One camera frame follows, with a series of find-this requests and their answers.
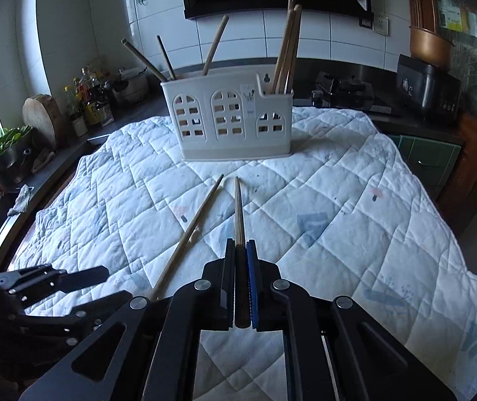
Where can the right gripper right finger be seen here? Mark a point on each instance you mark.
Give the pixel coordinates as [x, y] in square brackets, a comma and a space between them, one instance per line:
[334, 349]

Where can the metal cooking pot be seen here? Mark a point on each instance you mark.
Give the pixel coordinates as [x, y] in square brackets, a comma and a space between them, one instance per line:
[131, 85]

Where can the black rice cooker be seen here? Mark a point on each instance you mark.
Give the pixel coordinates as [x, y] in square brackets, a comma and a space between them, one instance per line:
[431, 93]

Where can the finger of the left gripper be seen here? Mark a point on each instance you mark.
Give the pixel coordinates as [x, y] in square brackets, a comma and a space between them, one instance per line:
[83, 278]
[84, 318]

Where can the oil bottle yellow label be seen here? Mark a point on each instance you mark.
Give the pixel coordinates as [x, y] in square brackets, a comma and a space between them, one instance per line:
[90, 90]

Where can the brown wooden chopstick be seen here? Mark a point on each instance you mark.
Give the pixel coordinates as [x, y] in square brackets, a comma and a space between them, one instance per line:
[283, 47]
[167, 61]
[240, 238]
[280, 86]
[134, 51]
[181, 246]
[214, 45]

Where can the grey dish rag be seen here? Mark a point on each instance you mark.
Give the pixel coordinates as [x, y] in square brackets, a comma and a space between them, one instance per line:
[22, 201]

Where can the white plastic utensil holder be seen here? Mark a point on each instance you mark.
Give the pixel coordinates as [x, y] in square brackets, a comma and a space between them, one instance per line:
[230, 114]

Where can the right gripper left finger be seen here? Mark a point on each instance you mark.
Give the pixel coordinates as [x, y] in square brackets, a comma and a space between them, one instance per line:
[147, 350]

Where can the white quilted cloth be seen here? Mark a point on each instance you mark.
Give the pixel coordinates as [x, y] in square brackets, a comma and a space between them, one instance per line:
[342, 215]

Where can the wooden glass cabinet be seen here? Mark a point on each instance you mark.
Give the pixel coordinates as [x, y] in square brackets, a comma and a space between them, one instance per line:
[464, 91]

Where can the white wall socket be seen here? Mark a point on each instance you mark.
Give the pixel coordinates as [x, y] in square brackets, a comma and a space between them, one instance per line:
[381, 25]

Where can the metal bowl with greens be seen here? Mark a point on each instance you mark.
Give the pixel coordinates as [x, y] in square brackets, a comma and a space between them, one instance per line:
[13, 143]

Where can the light wooden chopstick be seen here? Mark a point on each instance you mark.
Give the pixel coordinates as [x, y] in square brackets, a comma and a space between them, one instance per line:
[289, 71]

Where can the copper pot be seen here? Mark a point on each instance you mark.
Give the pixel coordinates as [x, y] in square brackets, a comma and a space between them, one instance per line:
[430, 47]

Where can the small white jar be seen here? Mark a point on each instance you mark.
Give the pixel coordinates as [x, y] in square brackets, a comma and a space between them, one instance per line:
[78, 123]

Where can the round wooden cutting board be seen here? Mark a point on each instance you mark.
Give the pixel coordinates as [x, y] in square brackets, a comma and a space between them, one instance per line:
[42, 113]

